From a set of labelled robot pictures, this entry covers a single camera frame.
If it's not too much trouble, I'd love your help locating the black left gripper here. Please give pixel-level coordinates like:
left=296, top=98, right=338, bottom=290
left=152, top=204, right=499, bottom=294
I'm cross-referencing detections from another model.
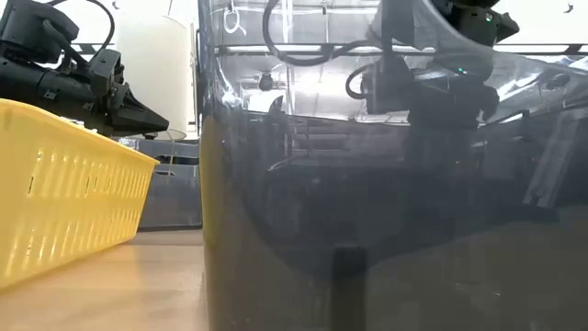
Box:
left=91, top=80, right=170, bottom=138

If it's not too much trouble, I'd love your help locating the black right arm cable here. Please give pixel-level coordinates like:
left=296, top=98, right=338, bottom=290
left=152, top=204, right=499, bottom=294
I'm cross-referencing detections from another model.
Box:
left=261, top=0, right=385, bottom=68

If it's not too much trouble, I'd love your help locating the yellow plastic slotted basket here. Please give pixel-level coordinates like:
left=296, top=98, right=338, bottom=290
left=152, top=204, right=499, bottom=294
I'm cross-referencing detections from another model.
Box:
left=0, top=97, right=161, bottom=291

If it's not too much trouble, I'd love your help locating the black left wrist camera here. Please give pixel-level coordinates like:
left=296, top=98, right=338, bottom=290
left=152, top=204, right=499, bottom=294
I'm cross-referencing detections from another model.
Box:
left=88, top=48, right=126, bottom=96

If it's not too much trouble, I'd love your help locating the white table lamp wooden base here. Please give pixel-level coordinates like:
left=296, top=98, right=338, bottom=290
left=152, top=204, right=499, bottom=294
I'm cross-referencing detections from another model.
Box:
left=113, top=12, right=193, bottom=142

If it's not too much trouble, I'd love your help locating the grey plastic basket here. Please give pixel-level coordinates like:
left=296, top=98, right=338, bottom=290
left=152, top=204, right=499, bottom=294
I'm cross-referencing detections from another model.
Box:
left=119, top=136, right=203, bottom=231

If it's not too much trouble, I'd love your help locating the black frame wooden shelf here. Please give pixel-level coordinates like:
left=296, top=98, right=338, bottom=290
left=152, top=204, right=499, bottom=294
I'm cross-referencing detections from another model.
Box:
left=284, top=109, right=413, bottom=162

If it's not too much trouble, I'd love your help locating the black overhead crossbar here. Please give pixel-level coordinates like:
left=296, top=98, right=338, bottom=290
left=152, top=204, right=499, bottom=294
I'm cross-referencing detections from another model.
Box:
left=68, top=41, right=588, bottom=58

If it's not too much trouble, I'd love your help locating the clear plastic bin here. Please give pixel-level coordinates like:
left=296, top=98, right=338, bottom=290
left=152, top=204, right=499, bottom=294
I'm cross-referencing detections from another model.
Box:
left=197, top=0, right=588, bottom=331

